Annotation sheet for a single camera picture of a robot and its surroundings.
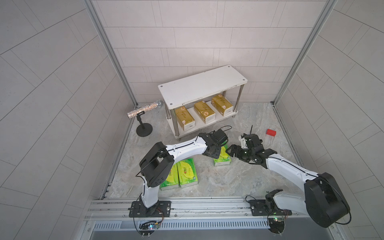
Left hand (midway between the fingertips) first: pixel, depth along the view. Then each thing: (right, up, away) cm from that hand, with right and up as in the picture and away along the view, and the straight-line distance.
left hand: (216, 153), depth 87 cm
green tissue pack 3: (+4, -2, -4) cm, 6 cm away
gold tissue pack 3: (+5, +29, +12) cm, 32 cm away
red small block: (+38, +11, +12) cm, 41 cm away
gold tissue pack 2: (-7, +24, +7) cm, 26 cm away
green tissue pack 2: (-16, -8, -10) cm, 20 cm away
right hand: (+8, +1, -1) cm, 8 cm away
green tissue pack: (-24, -10, -13) cm, 29 cm away
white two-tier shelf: (+5, +43, -2) cm, 43 cm away
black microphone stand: (-47, +13, +13) cm, 50 cm away
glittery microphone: (-35, +30, +4) cm, 46 cm away
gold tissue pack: (-19, +20, +4) cm, 28 cm away
